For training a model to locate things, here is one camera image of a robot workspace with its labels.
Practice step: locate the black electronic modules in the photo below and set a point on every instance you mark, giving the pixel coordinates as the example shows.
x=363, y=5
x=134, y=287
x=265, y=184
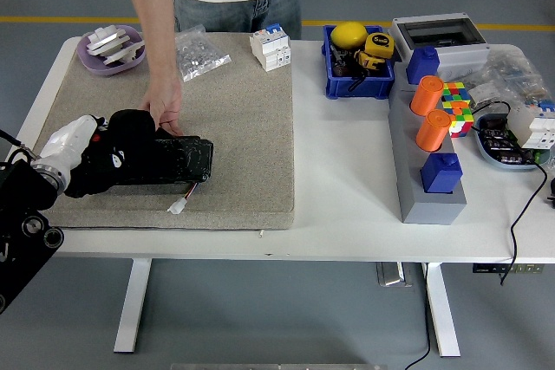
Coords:
x=494, y=129

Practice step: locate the clear bag of small parts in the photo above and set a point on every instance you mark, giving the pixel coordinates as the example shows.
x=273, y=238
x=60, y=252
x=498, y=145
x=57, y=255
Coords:
x=511, y=75

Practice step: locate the orange cylinder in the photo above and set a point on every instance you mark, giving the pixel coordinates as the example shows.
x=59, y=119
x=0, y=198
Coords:
x=426, y=95
x=432, y=131

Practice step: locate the black plug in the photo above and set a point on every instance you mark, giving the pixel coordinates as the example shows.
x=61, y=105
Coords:
x=551, y=192

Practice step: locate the white table leg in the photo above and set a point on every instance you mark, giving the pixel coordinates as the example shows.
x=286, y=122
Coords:
x=132, y=305
x=440, y=309

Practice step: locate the metal floor box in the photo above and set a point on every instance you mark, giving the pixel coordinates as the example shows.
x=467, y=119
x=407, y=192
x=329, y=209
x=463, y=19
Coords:
x=390, y=274

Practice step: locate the yellow and black tape measure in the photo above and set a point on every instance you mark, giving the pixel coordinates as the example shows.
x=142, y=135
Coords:
x=368, y=62

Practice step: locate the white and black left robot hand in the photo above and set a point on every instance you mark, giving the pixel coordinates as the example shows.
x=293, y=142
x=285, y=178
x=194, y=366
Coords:
x=69, y=140

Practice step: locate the grey distribution box, clear lid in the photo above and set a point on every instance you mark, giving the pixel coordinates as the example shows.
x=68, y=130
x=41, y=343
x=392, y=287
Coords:
x=461, y=56

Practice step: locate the black glossy display panel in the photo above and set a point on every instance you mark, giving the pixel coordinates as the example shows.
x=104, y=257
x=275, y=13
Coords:
x=191, y=157

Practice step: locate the clear bag of metal nuts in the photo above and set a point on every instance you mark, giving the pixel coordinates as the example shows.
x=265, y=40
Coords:
x=199, y=56

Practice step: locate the long grey slotted base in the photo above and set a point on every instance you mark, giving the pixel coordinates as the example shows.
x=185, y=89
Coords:
x=407, y=153

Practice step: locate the blue plastic bin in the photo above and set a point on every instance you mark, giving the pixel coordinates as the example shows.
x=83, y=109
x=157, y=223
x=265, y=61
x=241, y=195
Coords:
x=368, y=87

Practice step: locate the purple plastic bowl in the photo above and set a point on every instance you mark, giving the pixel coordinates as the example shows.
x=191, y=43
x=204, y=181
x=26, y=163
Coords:
x=94, y=65

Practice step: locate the white plastic rail piece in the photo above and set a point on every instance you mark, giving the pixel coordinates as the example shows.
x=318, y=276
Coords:
x=105, y=40
x=125, y=50

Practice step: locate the grey-brown mat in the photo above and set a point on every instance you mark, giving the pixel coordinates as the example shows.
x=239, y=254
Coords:
x=243, y=136

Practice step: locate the black desk control panel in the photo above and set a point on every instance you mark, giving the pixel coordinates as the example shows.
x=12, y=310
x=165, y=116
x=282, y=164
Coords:
x=505, y=268

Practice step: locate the blue block with knob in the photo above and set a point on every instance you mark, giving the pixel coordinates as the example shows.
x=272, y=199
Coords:
x=421, y=66
x=440, y=174

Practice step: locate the person's right hand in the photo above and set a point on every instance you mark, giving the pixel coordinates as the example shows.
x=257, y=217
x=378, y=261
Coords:
x=167, y=101

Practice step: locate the white circuit breaker, blue switch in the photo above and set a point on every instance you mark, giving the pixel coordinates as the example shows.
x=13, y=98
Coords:
x=269, y=48

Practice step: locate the white circuit breaker bank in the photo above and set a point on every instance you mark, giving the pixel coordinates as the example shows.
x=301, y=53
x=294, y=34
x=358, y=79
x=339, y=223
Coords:
x=535, y=125

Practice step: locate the blue-grey bowl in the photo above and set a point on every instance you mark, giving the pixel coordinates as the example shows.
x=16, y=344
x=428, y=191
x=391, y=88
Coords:
x=485, y=152

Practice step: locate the multicolour puzzle cube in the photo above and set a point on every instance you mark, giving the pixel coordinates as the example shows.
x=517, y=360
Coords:
x=461, y=118
x=455, y=92

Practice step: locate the person's right forearm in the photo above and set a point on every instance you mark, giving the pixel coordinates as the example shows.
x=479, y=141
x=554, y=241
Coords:
x=154, y=19

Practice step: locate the dark brown tool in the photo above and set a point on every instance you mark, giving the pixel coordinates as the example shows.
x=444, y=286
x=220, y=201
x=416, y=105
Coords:
x=342, y=64

